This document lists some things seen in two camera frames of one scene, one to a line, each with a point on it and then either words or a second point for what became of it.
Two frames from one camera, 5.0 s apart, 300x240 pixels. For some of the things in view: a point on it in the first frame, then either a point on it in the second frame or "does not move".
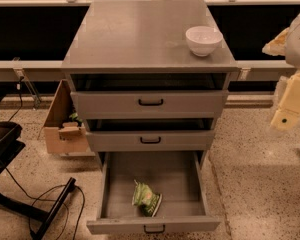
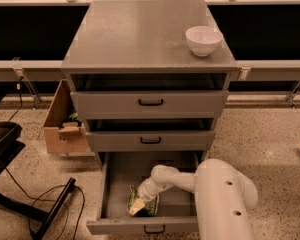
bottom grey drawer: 188,202 does not move
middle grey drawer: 150,140 does not move
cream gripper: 299,45 -> 145,192
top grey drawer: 153,104 does not move
